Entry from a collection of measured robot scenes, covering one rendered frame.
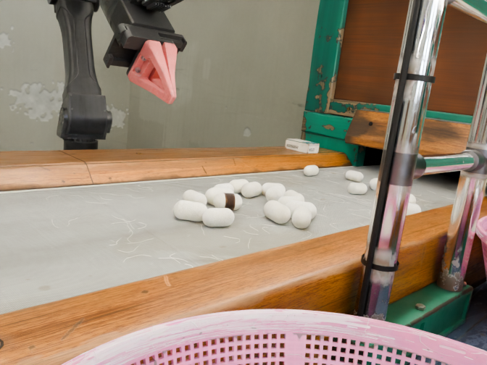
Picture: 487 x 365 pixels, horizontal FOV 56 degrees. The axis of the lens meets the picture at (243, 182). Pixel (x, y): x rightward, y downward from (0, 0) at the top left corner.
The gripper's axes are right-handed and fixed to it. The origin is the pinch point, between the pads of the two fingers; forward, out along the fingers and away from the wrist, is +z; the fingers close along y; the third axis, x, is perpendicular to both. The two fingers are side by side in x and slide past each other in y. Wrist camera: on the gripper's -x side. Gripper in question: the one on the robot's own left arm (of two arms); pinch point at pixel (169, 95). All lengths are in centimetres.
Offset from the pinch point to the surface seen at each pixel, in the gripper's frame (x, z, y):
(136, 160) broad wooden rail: 9.9, 2.7, -1.6
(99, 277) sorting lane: -5.5, 24.8, -20.2
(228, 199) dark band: -0.9, 17.1, -0.4
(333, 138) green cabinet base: 11, -2, 50
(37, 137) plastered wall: 155, -127, 55
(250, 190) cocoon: 1.3, 14.8, 6.2
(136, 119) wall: 145, -132, 111
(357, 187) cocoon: -1.4, 18.0, 24.6
